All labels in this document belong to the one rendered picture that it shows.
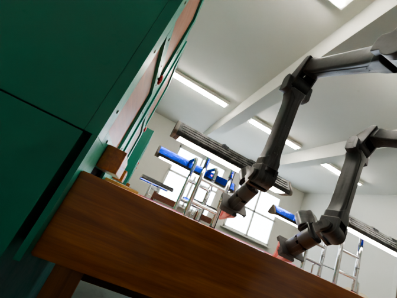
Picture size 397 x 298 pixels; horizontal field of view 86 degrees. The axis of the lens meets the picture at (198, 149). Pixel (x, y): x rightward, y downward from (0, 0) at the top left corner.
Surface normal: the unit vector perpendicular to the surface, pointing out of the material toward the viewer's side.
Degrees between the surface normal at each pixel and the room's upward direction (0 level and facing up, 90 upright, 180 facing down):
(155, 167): 90
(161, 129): 90
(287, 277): 90
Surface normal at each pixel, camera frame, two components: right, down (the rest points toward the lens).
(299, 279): 0.32, -0.18
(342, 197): -0.62, -0.71
